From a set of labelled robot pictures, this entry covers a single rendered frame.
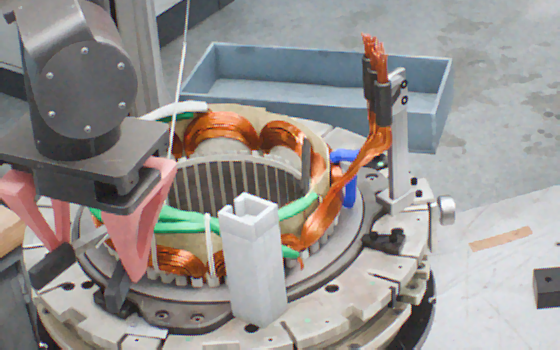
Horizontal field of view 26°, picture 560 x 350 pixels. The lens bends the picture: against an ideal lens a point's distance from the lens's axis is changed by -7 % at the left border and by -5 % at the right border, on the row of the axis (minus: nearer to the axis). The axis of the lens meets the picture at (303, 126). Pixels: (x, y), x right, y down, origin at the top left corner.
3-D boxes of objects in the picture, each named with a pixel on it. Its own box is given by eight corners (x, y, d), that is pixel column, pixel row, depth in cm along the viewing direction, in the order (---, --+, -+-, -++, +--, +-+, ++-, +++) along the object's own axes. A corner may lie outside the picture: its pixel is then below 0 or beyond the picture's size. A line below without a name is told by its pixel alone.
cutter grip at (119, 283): (119, 314, 77) (114, 295, 76) (107, 312, 77) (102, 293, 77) (134, 276, 81) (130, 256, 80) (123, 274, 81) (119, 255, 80)
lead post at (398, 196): (415, 202, 98) (411, 67, 92) (391, 217, 96) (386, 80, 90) (399, 193, 99) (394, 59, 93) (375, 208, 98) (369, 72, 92)
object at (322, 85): (453, 286, 138) (453, 58, 124) (434, 347, 129) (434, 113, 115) (238, 266, 145) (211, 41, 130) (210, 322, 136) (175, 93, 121)
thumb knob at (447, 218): (443, 232, 100) (443, 206, 98) (436, 215, 102) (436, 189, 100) (456, 230, 100) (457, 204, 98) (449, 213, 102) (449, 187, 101)
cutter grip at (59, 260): (39, 292, 79) (34, 273, 79) (31, 288, 80) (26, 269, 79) (77, 262, 82) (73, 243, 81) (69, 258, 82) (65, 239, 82)
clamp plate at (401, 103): (409, 107, 93) (408, 72, 91) (385, 120, 91) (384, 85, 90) (404, 105, 93) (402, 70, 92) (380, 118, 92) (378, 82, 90)
